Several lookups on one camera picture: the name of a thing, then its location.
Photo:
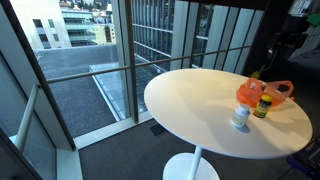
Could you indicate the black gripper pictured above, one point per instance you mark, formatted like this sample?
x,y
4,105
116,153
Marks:
x,y
298,25

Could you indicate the dark bottle with yellow cap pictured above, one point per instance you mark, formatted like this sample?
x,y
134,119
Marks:
x,y
262,108

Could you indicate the white bottle with yellow label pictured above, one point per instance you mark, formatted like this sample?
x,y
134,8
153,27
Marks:
x,y
240,116

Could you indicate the thin dark window mullion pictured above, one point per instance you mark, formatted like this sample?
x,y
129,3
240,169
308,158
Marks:
x,y
237,43

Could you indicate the yellow green item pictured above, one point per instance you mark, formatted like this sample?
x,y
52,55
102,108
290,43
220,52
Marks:
x,y
256,75

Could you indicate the orange plastic bag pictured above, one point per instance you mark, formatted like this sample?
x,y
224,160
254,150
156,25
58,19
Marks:
x,y
248,93

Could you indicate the dark floor vent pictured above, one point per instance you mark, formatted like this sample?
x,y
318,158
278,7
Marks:
x,y
157,129

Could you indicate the grey window handrail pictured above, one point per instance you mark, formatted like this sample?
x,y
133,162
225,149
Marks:
x,y
90,73

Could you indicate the white window base sill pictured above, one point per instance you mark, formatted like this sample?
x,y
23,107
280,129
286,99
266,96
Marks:
x,y
100,134

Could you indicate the white slanted bar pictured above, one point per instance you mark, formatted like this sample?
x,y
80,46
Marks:
x,y
28,113

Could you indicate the white table pedestal base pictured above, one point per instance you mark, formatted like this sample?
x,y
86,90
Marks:
x,y
195,160

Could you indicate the window frame post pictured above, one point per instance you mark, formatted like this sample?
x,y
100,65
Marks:
x,y
35,66
129,83

